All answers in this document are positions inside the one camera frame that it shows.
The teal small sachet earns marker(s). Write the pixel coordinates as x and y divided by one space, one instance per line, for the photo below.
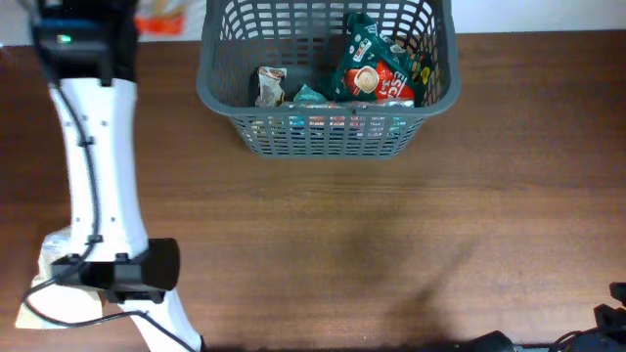
307 95

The Kleenex tissue multipack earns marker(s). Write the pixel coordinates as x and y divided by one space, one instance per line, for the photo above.
356 127

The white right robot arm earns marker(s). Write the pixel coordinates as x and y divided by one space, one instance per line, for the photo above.
607 336

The brown snack bag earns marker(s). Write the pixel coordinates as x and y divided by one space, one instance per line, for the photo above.
271 93

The grey plastic basket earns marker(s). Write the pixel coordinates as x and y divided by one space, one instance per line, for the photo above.
328 78

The green Nescafe coffee bag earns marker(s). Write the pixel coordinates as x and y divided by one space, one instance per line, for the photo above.
375 68

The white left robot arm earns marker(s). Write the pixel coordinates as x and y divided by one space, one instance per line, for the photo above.
87 50

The orange spaghetti packet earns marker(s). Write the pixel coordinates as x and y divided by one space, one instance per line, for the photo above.
161 17

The beige packet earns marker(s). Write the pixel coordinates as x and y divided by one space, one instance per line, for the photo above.
62 303

